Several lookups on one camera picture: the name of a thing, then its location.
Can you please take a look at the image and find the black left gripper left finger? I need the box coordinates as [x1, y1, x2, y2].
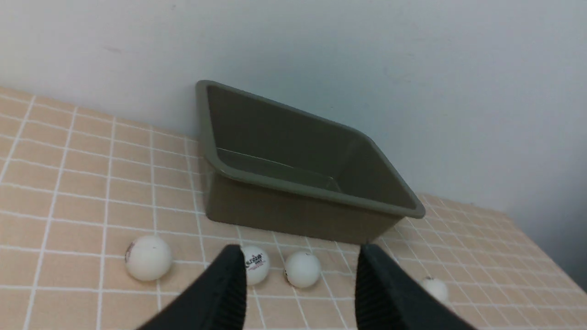
[139, 244, 247, 330]

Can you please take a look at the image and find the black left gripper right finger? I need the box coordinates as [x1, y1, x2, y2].
[355, 244, 474, 330]

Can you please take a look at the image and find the white ball with red logo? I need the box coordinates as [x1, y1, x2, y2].
[241, 246, 270, 286]

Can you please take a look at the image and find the plain white ball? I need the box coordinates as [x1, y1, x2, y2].
[124, 236, 173, 281]

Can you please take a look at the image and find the beige checkered tablecloth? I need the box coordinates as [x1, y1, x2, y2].
[0, 88, 587, 330]

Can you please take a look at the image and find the olive green plastic bin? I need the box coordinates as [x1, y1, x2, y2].
[195, 81, 426, 244]

